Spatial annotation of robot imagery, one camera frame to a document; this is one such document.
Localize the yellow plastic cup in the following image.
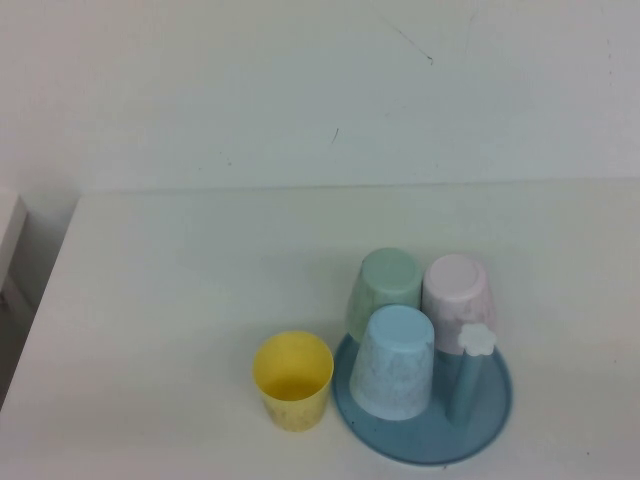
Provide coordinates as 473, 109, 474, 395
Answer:
251, 330, 335, 433

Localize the green plastic cup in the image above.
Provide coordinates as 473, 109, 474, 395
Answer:
344, 247, 425, 344

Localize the light blue plastic cup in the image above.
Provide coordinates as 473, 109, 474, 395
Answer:
348, 304, 435, 421

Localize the pink plastic cup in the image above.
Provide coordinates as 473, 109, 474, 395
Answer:
421, 253, 498, 355

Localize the blue cup stand with pegs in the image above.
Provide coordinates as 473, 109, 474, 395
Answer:
330, 322, 514, 467

